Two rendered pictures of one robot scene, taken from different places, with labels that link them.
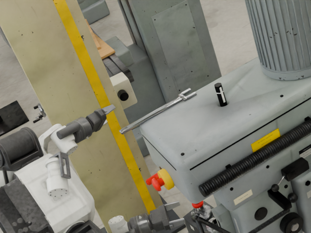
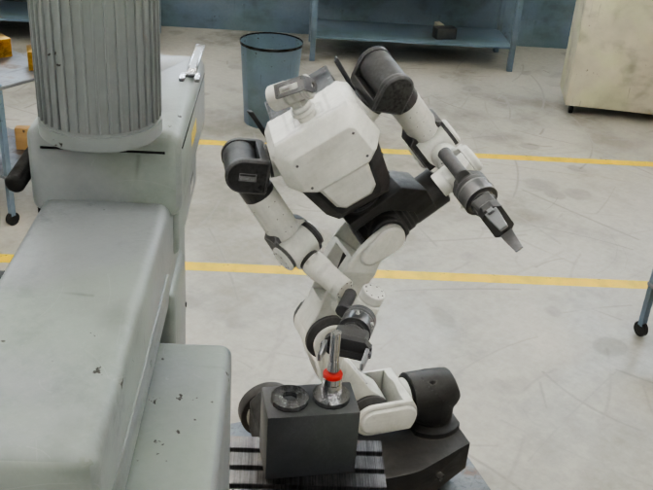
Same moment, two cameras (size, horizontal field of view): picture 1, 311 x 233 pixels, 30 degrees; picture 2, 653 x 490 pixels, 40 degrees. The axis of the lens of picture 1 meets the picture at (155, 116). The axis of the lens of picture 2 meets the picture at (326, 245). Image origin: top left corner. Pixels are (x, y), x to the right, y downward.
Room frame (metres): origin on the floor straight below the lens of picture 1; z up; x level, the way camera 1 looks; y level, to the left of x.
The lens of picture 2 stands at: (2.02, -1.72, 2.45)
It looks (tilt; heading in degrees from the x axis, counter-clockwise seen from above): 28 degrees down; 101
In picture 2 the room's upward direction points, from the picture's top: 4 degrees clockwise
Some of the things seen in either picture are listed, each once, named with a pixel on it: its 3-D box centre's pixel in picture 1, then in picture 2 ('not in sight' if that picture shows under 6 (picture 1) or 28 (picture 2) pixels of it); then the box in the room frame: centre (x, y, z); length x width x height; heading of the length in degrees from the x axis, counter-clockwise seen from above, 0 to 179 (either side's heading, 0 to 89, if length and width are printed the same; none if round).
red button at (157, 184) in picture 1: (158, 183); not in sight; (1.24, 0.06, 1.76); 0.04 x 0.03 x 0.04; 15
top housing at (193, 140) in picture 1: (234, 122); (126, 125); (1.31, -0.20, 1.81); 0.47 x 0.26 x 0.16; 105
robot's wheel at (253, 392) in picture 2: not in sight; (267, 408); (1.39, 0.64, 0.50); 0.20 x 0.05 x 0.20; 32
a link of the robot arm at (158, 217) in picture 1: (153, 221); (352, 334); (1.74, 0.16, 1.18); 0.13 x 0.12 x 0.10; 177
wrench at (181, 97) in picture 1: (157, 111); (194, 61); (1.38, -0.01, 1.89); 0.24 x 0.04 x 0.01; 105
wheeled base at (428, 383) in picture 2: not in sight; (363, 425); (1.74, 0.54, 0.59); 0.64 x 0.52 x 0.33; 32
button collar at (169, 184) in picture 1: (165, 179); not in sight; (1.25, 0.04, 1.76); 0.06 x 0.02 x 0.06; 15
